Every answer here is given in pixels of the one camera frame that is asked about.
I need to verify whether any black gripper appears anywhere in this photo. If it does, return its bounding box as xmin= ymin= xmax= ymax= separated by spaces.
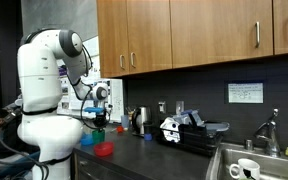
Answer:
xmin=92 ymin=112 xmax=110 ymax=133

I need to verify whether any green plastic cup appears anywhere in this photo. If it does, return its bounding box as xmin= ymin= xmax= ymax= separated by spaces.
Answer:
xmin=91 ymin=129 xmax=106 ymax=145

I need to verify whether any translucent blue plastic cup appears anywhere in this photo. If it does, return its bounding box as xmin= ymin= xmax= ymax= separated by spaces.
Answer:
xmin=120 ymin=114 xmax=131 ymax=130

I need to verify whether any blue plastic bowl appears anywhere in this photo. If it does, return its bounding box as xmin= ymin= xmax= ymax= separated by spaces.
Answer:
xmin=79 ymin=133 xmax=95 ymax=147

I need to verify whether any red measuring scoop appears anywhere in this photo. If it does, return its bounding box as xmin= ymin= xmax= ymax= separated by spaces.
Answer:
xmin=110 ymin=125 xmax=124 ymax=134

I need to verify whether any red plastic bowl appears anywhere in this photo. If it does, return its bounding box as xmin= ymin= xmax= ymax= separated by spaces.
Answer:
xmin=93 ymin=141 xmax=115 ymax=157

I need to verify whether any stainless steel electric kettle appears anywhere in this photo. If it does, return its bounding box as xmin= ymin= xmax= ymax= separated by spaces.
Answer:
xmin=131 ymin=106 xmax=153 ymax=136

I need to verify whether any black cylindrical container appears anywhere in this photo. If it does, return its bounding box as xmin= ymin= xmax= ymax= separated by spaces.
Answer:
xmin=143 ymin=122 xmax=153 ymax=135

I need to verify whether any purple headed poster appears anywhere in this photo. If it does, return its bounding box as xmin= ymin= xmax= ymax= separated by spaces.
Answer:
xmin=57 ymin=65 xmax=70 ymax=110

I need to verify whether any white kitchenware with holes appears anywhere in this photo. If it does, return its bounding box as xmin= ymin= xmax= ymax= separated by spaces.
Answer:
xmin=159 ymin=117 xmax=182 ymax=144

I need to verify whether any grey blue plastic container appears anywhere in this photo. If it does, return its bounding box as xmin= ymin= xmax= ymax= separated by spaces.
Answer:
xmin=180 ymin=109 xmax=205 ymax=127

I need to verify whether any black dish rack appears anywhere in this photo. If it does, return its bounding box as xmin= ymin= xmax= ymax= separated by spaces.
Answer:
xmin=157 ymin=119 xmax=230 ymax=157

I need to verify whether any wooden upper cabinet door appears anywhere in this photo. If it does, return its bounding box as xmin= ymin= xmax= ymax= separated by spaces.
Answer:
xmin=96 ymin=0 xmax=129 ymax=78
xmin=272 ymin=0 xmax=288 ymax=55
xmin=126 ymin=0 xmax=173 ymax=74
xmin=169 ymin=0 xmax=274 ymax=69

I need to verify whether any grey plate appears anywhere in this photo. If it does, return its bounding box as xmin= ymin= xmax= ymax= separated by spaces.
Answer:
xmin=202 ymin=121 xmax=231 ymax=132

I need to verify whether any metal sink deck cap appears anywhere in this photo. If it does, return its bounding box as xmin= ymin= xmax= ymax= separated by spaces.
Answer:
xmin=244 ymin=139 xmax=254 ymax=151

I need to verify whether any white mug with black print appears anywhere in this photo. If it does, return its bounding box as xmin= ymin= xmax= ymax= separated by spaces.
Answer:
xmin=229 ymin=158 xmax=261 ymax=180

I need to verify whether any chrome sink faucet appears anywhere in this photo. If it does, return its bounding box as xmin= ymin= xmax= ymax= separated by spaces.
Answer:
xmin=253 ymin=108 xmax=282 ymax=158

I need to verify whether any stainless steel sink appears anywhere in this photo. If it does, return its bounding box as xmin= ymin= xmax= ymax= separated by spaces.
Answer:
xmin=205 ymin=142 xmax=288 ymax=180

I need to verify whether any blue wrist camera block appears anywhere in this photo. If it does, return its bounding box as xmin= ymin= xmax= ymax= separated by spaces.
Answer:
xmin=83 ymin=106 xmax=105 ymax=115

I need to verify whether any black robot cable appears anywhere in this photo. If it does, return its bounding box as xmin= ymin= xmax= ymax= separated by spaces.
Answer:
xmin=79 ymin=44 xmax=112 ymax=130

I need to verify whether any white wall outlet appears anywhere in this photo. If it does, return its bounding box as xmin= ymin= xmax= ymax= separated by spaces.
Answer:
xmin=157 ymin=100 xmax=167 ymax=114
xmin=175 ymin=100 xmax=185 ymax=114

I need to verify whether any black base cable bundle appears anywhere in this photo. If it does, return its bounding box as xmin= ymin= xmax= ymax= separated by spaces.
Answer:
xmin=0 ymin=116 xmax=50 ymax=180

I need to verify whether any metal cabinet handle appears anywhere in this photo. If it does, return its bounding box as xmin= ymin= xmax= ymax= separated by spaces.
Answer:
xmin=119 ymin=54 xmax=126 ymax=70
xmin=254 ymin=20 xmax=261 ymax=48
xmin=130 ymin=51 xmax=137 ymax=69

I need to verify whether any white paper wall sign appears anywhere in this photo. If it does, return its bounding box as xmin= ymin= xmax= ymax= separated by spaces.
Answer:
xmin=227 ymin=82 xmax=264 ymax=104

